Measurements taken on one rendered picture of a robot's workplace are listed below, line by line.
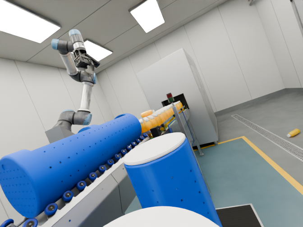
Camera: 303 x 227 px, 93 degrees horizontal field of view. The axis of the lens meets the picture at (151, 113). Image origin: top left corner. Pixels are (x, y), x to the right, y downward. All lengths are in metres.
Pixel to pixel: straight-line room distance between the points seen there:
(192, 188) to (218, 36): 5.54
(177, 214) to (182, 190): 0.31
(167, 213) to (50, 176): 0.58
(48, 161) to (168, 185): 0.51
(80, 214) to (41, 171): 0.26
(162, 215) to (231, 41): 5.77
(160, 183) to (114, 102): 5.96
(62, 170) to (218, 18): 5.87
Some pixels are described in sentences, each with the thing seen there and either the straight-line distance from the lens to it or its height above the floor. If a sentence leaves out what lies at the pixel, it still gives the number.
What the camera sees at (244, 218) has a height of 0.15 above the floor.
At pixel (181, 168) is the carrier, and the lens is 0.54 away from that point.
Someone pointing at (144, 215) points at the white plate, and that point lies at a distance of 0.28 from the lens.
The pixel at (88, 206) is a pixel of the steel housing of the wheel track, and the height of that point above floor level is 0.87.
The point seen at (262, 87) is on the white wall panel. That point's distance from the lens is 5.97.
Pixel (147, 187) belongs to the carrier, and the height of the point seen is 0.94.
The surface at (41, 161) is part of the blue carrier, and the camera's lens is 0.77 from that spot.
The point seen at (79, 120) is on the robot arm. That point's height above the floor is 1.32.
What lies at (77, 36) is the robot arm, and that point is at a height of 1.82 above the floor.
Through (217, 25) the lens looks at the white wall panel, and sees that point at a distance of 5.98.
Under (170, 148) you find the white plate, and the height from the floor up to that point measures 1.04.
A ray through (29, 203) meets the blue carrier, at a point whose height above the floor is 1.02.
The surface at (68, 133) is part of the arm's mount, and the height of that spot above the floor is 1.24.
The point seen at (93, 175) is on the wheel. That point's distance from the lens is 0.91.
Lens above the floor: 1.19
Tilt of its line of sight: 2 degrees down
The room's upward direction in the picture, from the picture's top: 22 degrees counter-clockwise
